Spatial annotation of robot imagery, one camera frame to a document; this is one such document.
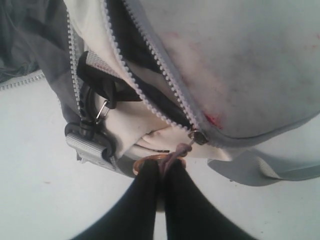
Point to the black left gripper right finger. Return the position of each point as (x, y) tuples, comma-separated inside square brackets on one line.
[(189, 214)]

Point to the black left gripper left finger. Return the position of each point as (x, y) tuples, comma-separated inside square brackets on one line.
[(133, 216)]

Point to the white duffel bag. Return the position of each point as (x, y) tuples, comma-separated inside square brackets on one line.
[(239, 80)]

